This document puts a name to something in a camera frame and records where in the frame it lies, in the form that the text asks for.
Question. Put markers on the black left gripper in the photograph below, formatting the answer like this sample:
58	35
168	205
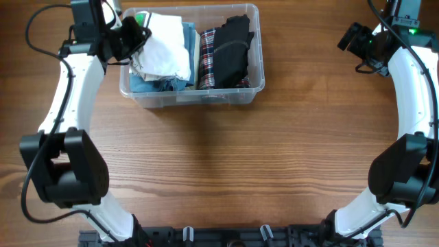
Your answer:
141	35

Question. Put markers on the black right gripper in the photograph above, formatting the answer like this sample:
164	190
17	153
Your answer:
363	33

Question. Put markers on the white printed t-shirt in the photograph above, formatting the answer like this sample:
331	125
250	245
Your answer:
164	54

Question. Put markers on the blue denim cloth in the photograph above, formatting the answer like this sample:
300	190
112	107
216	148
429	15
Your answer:
138	84

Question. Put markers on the cream cloth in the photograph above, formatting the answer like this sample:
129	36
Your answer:
196	62

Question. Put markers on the red navy plaid cloth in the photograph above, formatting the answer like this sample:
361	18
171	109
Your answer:
206	78

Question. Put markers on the black cloth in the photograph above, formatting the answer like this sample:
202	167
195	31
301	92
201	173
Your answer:
230	52

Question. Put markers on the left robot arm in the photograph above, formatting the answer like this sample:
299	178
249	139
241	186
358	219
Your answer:
61	160

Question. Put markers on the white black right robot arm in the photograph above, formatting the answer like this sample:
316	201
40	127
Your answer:
405	176

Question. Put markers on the clear plastic storage bin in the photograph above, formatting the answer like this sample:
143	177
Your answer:
205	17

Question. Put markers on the white label on bin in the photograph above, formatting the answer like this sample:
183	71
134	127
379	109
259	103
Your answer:
188	99

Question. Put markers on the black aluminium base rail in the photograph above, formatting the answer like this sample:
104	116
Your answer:
292	236

